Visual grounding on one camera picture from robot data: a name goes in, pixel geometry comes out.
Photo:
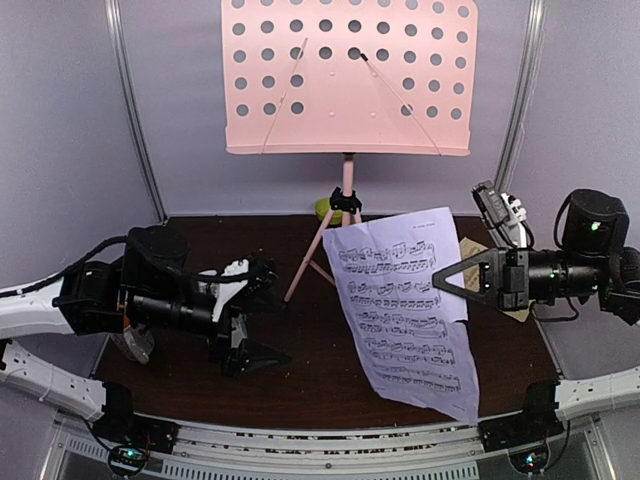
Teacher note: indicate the green bowl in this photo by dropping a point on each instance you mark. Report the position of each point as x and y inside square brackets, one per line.
[323, 210]

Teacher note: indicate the pink music stand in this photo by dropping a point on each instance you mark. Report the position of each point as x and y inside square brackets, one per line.
[349, 77]

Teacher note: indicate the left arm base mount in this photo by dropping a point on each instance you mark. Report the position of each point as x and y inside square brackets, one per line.
[119, 423]

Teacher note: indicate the aluminium front rail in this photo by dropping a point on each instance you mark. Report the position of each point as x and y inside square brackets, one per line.
[437, 451]

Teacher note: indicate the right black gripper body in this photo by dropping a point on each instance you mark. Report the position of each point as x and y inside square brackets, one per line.
[515, 278]

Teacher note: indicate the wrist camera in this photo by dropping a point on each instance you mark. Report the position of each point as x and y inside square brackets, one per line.
[504, 216]
[222, 287]

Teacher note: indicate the lavender sheet music paper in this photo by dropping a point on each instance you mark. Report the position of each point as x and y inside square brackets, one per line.
[410, 337]

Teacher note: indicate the yellowed sheet music paper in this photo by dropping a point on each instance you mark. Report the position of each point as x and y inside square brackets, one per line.
[469, 248]

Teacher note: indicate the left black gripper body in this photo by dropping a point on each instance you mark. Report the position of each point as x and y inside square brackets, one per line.
[220, 343]

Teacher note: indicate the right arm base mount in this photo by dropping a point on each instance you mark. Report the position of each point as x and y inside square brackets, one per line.
[536, 421]

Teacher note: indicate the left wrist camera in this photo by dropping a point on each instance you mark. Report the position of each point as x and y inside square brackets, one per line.
[222, 287]

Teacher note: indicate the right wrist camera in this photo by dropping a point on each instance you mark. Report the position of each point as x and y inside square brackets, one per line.
[504, 216]

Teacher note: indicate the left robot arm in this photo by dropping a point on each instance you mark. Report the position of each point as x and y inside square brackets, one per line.
[127, 286]

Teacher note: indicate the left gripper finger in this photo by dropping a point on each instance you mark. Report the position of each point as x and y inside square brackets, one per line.
[250, 356]
[261, 297]

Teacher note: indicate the patterned mug orange inside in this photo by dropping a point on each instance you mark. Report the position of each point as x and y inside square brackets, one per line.
[135, 343]

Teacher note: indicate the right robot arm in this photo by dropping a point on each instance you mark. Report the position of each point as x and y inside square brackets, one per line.
[590, 259]

